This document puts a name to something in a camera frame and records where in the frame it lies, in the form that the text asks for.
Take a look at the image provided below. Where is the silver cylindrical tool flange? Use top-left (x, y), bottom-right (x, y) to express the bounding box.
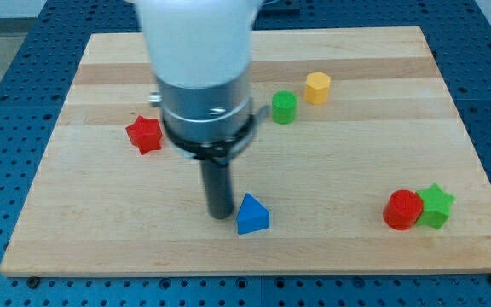
top-left (152, 70), bottom-right (269, 166)

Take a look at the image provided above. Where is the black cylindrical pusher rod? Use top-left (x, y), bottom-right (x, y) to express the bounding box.
top-left (200, 160), bottom-right (234, 219)

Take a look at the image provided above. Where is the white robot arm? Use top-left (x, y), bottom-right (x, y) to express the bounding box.
top-left (134, 0), bottom-right (269, 219)

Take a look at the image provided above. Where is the blue triangle block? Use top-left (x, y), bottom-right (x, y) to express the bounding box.
top-left (236, 193), bottom-right (270, 235)

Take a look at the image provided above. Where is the red star block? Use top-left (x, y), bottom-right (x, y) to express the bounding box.
top-left (125, 116), bottom-right (163, 155)

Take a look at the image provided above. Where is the green star block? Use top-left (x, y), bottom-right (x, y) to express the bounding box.
top-left (415, 183), bottom-right (455, 229)

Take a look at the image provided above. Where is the green cylinder block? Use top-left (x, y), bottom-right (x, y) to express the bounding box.
top-left (271, 90), bottom-right (297, 125)

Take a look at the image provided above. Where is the yellow hexagon block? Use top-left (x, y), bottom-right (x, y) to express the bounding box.
top-left (304, 72), bottom-right (332, 105)

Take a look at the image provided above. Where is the wooden board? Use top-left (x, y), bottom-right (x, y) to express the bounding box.
top-left (0, 26), bottom-right (491, 277)

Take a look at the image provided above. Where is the red cylinder block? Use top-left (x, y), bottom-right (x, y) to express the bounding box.
top-left (383, 189), bottom-right (424, 230)

